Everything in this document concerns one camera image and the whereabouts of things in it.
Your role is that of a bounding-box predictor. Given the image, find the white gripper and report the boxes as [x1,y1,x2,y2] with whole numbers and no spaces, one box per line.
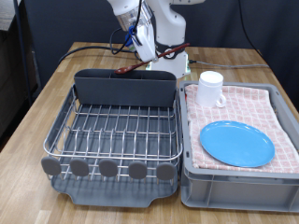
[135,23,161,63]

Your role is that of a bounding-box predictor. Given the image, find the brown wooden spoon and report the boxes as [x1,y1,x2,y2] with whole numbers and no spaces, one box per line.
[114,42,191,75]

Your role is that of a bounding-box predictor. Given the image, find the blue plate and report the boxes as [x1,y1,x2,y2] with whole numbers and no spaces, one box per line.
[199,120,277,168]

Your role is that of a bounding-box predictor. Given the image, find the dark grey cutlery holder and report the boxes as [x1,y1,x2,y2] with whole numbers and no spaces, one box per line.
[73,68,178,108]

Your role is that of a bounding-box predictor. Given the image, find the white mug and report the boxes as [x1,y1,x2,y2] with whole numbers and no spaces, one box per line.
[194,70,227,109]

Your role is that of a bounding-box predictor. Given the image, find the black backdrop curtain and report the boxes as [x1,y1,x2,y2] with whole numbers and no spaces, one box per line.
[21,0,299,110]

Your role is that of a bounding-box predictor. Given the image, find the pink checkered towel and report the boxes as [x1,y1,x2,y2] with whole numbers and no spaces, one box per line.
[185,83,299,175]

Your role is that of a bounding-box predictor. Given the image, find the black metal pole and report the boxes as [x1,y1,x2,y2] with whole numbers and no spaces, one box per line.
[12,0,34,106]

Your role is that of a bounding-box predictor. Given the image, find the dark brown furniture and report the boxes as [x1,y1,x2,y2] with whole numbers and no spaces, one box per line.
[0,29,40,147]

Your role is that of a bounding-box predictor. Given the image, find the grey drain tray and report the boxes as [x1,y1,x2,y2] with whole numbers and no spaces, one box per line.
[50,90,180,209]

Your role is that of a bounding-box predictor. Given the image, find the grey plastic crate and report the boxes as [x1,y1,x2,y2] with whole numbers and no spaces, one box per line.
[178,79,299,214]

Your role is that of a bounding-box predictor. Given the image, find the black camera cable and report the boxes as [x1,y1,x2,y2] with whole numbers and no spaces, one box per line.
[109,0,144,55]

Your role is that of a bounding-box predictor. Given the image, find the long black table cable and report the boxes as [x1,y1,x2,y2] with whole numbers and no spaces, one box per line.
[57,45,135,65]

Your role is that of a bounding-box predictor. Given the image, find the black hanging cable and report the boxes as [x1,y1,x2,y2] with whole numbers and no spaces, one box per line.
[238,0,269,68]

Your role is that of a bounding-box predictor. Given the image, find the metal wire dish rack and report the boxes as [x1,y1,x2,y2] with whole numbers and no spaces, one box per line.
[40,83,184,183]

